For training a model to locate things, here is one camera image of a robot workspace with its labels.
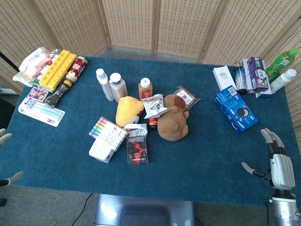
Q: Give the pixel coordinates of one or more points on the red white Costa cup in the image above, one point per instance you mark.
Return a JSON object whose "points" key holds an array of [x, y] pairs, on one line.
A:
{"points": [[78, 68]]}

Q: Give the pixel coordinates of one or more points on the brown drink bottle white cap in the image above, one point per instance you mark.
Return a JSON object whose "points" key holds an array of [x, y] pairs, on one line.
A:
{"points": [[145, 89]]}

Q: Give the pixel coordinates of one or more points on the dark blue bottle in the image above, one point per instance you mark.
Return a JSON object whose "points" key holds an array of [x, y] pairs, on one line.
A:
{"points": [[240, 78]]}

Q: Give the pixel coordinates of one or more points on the pink white wet wipes pack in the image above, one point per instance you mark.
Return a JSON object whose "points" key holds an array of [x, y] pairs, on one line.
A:
{"points": [[35, 60]]}

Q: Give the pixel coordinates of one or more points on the yellow plastic mould tray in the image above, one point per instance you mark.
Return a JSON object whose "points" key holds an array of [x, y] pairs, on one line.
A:
{"points": [[57, 70]]}

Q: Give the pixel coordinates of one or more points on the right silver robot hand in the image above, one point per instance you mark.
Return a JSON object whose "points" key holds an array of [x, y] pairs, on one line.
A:
{"points": [[281, 166]]}

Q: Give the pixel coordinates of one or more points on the white tissue pack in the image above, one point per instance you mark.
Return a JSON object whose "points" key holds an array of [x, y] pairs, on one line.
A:
{"points": [[100, 151]]}

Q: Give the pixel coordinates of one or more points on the toothbrush blister pack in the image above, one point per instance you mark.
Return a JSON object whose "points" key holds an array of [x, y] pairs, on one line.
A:
{"points": [[41, 112]]}

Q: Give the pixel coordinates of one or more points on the yellow plush toy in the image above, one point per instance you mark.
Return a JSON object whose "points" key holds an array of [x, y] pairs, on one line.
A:
{"points": [[128, 110]]}

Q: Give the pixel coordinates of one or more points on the woven bamboo folding screen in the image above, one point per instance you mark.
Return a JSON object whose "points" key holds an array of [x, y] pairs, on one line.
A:
{"points": [[150, 26]]}

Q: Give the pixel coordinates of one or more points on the purple playing card pack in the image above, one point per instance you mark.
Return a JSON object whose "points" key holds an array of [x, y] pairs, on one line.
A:
{"points": [[37, 93]]}

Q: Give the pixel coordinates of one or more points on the green drink bottle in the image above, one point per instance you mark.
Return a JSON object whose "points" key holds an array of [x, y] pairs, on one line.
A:
{"points": [[281, 64]]}

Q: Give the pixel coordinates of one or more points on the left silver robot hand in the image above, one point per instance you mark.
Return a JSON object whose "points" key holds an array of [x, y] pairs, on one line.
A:
{"points": [[7, 137]]}

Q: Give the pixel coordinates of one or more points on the white spray bottle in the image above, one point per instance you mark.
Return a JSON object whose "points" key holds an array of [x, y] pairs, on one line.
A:
{"points": [[282, 81]]}

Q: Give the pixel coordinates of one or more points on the brown cake in clear wrapper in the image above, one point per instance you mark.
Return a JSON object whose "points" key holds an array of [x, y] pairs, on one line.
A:
{"points": [[188, 97]]}

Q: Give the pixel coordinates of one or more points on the white purple carton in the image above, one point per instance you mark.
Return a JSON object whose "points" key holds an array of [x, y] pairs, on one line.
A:
{"points": [[247, 76]]}

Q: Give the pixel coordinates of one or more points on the colourful marker pen set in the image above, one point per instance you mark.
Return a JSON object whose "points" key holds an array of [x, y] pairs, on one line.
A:
{"points": [[107, 133]]}

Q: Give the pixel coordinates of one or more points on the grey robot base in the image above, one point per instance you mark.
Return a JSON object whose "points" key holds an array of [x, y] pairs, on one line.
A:
{"points": [[143, 210]]}

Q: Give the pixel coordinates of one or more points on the green flat box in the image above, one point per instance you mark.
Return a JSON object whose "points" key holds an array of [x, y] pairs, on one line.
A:
{"points": [[36, 83]]}

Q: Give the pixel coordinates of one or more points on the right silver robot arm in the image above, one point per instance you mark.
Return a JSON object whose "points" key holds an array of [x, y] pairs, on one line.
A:
{"points": [[285, 208]]}

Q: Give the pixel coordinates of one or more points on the dark pepper grinder bottle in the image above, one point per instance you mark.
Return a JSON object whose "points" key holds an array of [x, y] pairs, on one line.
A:
{"points": [[56, 95]]}

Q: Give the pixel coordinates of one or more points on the purple milk carton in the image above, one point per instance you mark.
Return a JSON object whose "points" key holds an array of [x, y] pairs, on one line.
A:
{"points": [[258, 74]]}

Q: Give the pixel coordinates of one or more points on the black red card box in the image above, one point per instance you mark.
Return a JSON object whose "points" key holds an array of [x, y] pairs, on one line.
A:
{"points": [[137, 149]]}

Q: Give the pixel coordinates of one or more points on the blue table cloth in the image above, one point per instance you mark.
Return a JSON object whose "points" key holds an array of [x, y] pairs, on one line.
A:
{"points": [[150, 179]]}

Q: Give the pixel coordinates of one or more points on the blue Oreo cookie box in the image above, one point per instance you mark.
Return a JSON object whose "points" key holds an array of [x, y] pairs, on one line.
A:
{"points": [[235, 110]]}

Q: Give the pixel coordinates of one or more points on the small dark red-label bottle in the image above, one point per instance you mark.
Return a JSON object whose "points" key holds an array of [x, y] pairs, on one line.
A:
{"points": [[152, 123]]}

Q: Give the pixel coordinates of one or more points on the white blue small box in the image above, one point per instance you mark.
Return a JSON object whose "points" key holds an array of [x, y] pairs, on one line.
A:
{"points": [[263, 94]]}

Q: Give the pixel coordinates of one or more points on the red white snack packet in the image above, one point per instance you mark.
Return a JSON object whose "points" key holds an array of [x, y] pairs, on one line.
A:
{"points": [[48, 66]]}

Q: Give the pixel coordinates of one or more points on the tall white bottle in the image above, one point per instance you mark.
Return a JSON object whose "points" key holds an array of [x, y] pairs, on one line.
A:
{"points": [[103, 84]]}

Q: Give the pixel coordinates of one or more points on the white carton box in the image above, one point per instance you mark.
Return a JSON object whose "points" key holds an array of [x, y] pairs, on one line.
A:
{"points": [[223, 76]]}

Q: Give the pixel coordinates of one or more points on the crumpled white printed packet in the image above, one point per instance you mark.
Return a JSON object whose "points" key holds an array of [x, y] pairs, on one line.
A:
{"points": [[137, 130]]}

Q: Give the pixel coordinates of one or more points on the squat white lotion bottle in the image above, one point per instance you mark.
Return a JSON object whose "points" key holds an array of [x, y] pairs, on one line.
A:
{"points": [[118, 88]]}

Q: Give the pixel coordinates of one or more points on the brown plush toy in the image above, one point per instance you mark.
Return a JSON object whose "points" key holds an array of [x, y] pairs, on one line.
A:
{"points": [[174, 118]]}

